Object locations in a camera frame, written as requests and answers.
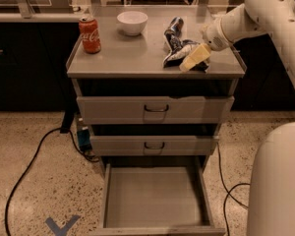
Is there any grey metal drawer cabinet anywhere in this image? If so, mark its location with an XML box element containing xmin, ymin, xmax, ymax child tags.
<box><xmin>65</xmin><ymin>5</ymin><xmax>247</xmax><ymax>170</ymax></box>

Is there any black middle drawer handle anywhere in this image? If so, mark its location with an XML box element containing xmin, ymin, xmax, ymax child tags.
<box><xmin>144</xmin><ymin>142</ymin><xmax>165</xmax><ymax>149</ymax></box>

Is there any black cable left floor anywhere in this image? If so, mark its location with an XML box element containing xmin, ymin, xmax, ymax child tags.
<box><xmin>3</xmin><ymin>127</ymin><xmax>100</xmax><ymax>236</ymax></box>

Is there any blue chip bag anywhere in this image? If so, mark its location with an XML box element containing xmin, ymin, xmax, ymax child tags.
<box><xmin>163</xmin><ymin>34</ymin><xmax>210</xmax><ymax>71</ymax></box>

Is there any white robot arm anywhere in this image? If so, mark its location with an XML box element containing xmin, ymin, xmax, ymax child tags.
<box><xmin>180</xmin><ymin>0</ymin><xmax>295</xmax><ymax>236</ymax></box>

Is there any blue power box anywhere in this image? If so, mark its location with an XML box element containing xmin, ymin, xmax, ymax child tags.
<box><xmin>75</xmin><ymin>114</ymin><xmax>91</xmax><ymax>152</ymax></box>

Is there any black drawer handle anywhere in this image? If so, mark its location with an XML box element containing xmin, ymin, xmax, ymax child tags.
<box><xmin>144</xmin><ymin>104</ymin><xmax>169</xmax><ymax>113</ymax></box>
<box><xmin>144</xmin><ymin>142</ymin><xmax>165</xmax><ymax>149</ymax></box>

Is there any black cable right floor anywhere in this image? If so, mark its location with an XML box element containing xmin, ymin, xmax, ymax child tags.
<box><xmin>216</xmin><ymin>143</ymin><xmax>252</xmax><ymax>236</ymax></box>

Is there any red coca-cola can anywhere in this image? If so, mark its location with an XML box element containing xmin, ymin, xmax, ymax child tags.
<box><xmin>79</xmin><ymin>17</ymin><xmax>101</xmax><ymax>54</ymax></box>

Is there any black cable floor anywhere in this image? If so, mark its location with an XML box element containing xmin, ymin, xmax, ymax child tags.
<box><xmin>3</xmin><ymin>127</ymin><xmax>100</xmax><ymax>236</ymax></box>
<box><xmin>216</xmin><ymin>143</ymin><xmax>252</xmax><ymax>236</ymax></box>

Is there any grey middle drawer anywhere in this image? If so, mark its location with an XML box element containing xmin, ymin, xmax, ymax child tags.
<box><xmin>90</xmin><ymin>136</ymin><xmax>218</xmax><ymax>156</ymax></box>

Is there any black top drawer handle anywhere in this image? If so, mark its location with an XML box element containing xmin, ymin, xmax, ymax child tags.
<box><xmin>144</xmin><ymin>104</ymin><xmax>169</xmax><ymax>113</ymax></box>

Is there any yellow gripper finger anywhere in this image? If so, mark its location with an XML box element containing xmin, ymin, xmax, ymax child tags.
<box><xmin>179</xmin><ymin>50</ymin><xmax>210</xmax><ymax>72</ymax></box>
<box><xmin>188</xmin><ymin>43</ymin><xmax>211</xmax><ymax>62</ymax></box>

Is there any white ceramic bowl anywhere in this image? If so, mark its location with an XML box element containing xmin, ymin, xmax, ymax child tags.
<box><xmin>117</xmin><ymin>11</ymin><xmax>148</xmax><ymax>36</ymax></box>

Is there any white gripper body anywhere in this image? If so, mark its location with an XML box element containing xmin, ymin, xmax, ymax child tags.
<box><xmin>202</xmin><ymin>17</ymin><xmax>233</xmax><ymax>51</ymax></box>

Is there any blue tape floor marker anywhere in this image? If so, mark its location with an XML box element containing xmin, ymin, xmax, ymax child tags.
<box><xmin>44</xmin><ymin>214</ymin><xmax>81</xmax><ymax>236</ymax></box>

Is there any grey open bottom drawer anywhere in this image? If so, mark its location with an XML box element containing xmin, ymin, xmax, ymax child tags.
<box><xmin>91</xmin><ymin>160</ymin><xmax>225</xmax><ymax>236</ymax></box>

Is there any grey top drawer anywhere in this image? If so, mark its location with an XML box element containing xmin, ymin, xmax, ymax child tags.
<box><xmin>77</xmin><ymin>96</ymin><xmax>234</xmax><ymax>124</ymax></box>

